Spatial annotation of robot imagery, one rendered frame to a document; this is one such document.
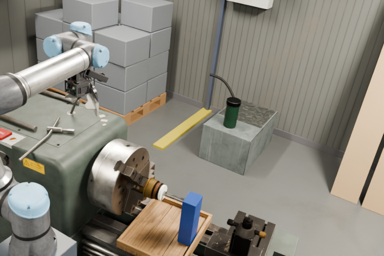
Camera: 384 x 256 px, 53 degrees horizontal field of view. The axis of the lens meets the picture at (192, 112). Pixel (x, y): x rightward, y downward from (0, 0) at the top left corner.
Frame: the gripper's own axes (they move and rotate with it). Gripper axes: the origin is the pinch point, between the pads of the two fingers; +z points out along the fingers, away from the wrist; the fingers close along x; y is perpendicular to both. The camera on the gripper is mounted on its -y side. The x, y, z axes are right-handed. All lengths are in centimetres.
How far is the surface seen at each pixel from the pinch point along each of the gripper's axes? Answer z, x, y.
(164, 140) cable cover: 138, -100, -184
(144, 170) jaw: 30.4, 17.2, -18.6
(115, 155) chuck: 18.3, 12.5, -4.7
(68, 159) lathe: 16.9, 3.9, 11.8
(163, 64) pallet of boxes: 85, -159, -246
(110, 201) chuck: 33.4, 19.5, 3.8
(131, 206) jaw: 41.2, 21.4, -6.8
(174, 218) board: 52, 33, -24
